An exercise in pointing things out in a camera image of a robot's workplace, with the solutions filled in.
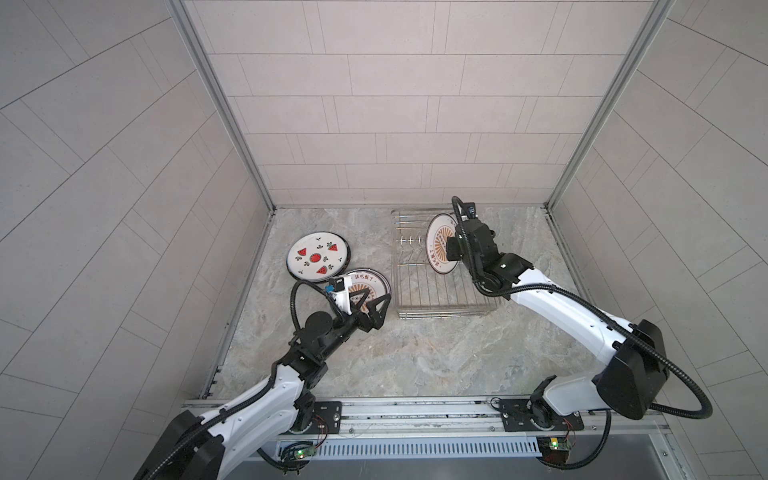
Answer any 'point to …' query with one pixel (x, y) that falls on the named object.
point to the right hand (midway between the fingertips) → (451, 233)
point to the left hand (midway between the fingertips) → (387, 295)
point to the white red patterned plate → (373, 280)
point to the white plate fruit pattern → (318, 256)
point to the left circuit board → (305, 452)
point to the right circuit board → (554, 449)
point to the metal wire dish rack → (421, 290)
